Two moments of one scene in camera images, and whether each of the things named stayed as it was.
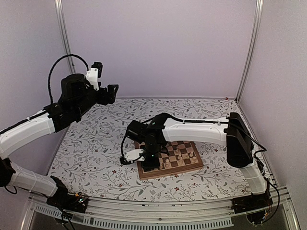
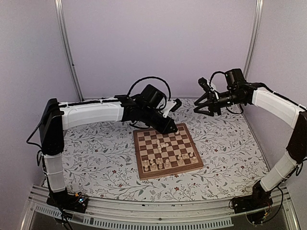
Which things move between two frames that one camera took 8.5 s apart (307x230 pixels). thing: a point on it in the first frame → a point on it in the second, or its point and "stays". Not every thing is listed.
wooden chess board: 177,156 stays
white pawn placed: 167,164 stays
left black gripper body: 103,99 → 161,128
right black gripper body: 154,163 → 213,104
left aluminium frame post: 59,6 stays
